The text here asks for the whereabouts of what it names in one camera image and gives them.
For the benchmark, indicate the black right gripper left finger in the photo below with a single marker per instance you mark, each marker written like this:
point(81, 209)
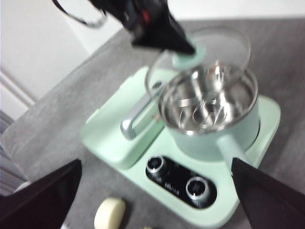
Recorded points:
point(35, 210)

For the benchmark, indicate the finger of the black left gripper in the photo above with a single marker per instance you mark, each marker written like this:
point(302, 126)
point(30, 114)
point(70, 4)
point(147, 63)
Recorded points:
point(166, 40)

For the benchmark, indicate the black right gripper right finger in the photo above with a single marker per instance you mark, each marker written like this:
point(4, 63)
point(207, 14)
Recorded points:
point(274, 205)

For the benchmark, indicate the white steamed bun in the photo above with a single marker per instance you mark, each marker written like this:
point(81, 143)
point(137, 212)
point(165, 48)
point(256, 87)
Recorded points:
point(145, 227)
point(109, 213)

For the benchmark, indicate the steel steamer insert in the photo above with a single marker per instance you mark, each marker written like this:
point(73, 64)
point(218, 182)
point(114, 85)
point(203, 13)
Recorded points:
point(190, 112)

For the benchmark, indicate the green breakfast maker base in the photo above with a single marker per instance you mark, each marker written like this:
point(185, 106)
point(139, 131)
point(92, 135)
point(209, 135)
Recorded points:
point(221, 190)

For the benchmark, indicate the silver control knob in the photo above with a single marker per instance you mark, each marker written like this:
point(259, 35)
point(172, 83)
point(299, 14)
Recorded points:
point(196, 188)
point(155, 165)

